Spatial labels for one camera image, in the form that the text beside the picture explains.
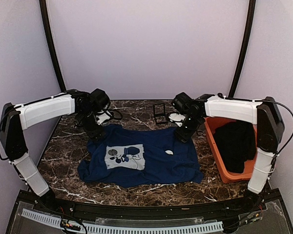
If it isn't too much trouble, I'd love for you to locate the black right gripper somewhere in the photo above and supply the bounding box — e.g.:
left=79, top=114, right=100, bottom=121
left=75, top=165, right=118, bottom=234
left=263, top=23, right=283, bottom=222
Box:
left=173, top=114, right=202, bottom=142

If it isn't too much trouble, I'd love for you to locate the round gold white brooch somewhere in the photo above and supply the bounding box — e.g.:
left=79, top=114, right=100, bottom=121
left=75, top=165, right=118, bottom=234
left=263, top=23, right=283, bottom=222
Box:
left=165, top=150, right=173, bottom=155

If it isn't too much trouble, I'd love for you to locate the black brooch box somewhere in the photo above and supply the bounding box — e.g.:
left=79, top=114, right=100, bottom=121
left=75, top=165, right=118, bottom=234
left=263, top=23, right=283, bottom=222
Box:
left=153, top=102, right=168, bottom=125

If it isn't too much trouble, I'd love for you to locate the blue printed t-shirt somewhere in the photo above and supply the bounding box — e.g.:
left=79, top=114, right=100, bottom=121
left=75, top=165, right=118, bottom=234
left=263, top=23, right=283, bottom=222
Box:
left=78, top=124, right=204, bottom=188

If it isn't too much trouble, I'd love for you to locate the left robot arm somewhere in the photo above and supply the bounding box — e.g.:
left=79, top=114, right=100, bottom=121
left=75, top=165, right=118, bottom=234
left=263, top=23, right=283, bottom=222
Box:
left=0, top=89, right=112, bottom=213

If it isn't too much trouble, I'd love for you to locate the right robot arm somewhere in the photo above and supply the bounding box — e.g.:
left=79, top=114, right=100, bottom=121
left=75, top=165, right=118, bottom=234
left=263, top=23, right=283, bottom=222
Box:
left=171, top=92, right=285, bottom=212

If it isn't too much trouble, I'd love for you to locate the orange plastic basket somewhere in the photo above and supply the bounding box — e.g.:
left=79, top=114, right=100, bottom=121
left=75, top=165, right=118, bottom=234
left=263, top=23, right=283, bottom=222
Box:
left=205, top=117, right=257, bottom=183

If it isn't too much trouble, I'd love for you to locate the black garment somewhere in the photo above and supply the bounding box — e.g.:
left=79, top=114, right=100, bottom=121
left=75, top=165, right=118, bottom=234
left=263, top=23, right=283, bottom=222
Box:
left=213, top=121, right=256, bottom=174

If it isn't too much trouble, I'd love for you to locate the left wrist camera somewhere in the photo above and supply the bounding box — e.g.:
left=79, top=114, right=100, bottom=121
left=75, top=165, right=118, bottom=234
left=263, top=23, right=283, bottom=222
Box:
left=96, top=109, right=123, bottom=125

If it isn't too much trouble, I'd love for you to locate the black front rail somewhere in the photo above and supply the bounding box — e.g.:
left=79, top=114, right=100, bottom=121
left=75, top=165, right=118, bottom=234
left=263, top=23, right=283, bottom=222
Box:
left=14, top=190, right=266, bottom=222

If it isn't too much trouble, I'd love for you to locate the white slotted cable duct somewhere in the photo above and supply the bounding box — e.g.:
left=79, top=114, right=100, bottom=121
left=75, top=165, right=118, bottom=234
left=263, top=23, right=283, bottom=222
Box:
left=21, top=208, right=224, bottom=234

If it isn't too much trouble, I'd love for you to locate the left black frame post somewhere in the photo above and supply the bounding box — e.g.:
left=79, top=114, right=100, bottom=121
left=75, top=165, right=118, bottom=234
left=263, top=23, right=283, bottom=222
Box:
left=39, top=0, right=66, bottom=92

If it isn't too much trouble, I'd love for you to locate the black frame post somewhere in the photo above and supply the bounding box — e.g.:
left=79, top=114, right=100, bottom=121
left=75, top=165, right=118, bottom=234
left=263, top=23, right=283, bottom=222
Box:
left=39, top=0, right=66, bottom=92
left=228, top=0, right=256, bottom=98

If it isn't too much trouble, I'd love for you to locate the right black frame post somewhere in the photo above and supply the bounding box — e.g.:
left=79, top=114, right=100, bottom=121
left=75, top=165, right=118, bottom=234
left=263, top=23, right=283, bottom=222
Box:
left=228, top=0, right=256, bottom=98

